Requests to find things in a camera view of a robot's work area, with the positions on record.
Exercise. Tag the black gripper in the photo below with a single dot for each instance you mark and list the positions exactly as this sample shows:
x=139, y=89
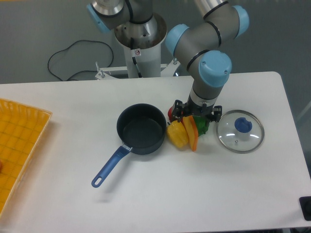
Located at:
x=212, y=113

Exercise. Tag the orange toy bread slice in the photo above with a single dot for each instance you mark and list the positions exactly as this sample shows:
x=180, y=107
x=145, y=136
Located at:
x=192, y=131

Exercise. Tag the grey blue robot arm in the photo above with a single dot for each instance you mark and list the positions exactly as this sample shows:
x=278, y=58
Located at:
x=196, y=49

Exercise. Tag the green toy bell pepper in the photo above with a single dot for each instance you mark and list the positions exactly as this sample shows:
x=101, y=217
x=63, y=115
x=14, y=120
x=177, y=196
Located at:
x=202, y=124

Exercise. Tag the red toy bell pepper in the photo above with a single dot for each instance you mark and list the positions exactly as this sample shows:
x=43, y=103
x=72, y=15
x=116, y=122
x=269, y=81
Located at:
x=173, y=113

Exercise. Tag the yellow toy bell pepper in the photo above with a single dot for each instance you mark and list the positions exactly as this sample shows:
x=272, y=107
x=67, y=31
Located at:
x=177, y=134

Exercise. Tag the glass lid with blue knob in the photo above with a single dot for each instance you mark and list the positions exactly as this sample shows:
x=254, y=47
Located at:
x=240, y=131

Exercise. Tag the black device at table edge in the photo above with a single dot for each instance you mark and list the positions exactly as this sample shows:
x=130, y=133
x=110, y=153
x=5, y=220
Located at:
x=305, y=203

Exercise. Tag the yellow plastic basket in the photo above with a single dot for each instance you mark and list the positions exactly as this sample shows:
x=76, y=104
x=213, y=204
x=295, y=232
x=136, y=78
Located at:
x=21, y=128

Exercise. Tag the dark saucepan with blue handle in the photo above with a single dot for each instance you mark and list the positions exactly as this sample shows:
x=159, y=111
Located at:
x=141, y=128

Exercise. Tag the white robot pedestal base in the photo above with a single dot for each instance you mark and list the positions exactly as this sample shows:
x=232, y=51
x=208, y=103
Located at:
x=142, y=48

